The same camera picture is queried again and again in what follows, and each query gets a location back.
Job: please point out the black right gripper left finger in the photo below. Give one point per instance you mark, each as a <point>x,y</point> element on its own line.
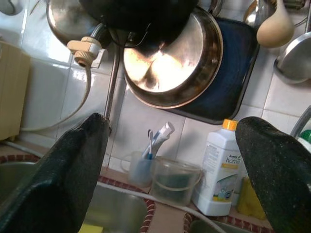
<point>48,194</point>

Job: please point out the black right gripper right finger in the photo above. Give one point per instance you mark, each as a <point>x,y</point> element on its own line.
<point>279,182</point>

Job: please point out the steel kitchen faucet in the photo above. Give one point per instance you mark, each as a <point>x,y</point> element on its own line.
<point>300,121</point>

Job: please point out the plain yellow sponge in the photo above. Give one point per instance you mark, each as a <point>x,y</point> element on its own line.
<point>247,201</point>

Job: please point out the white bottle green cap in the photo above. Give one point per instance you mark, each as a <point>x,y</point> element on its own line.
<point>305,138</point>

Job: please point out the yellow sponge dark scourer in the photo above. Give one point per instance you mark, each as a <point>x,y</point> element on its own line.
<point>90,228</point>

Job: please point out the white detergent bottle yellow cap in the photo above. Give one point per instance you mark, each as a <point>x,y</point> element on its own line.
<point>218,174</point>

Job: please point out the steel sink basin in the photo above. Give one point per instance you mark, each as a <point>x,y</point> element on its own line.
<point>206,228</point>
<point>116,208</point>

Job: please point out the clear toothbrush cup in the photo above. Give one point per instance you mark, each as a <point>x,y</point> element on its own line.
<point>138,172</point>

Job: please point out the beige water ioniser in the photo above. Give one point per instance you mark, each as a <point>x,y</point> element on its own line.
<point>12,92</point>

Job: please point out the dark blue tray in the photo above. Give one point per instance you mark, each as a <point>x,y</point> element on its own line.
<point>233,72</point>

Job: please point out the steel hanging ladle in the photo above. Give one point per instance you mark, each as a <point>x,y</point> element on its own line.
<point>296,60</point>

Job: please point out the blue white toothbrush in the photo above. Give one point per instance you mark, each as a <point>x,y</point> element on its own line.
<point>162,136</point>

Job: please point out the beige hanging ladle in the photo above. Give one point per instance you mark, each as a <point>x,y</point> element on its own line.
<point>274,29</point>

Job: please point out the large steel hanging pan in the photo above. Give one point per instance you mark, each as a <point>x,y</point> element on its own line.
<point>170,72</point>

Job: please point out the small steel hanging pot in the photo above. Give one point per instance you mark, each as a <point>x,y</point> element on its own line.
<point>65,21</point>

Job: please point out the black hanging pot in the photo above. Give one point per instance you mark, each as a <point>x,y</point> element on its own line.
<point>136,19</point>

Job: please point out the beige wall tap steel spout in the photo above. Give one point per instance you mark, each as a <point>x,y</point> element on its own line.
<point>85,48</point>

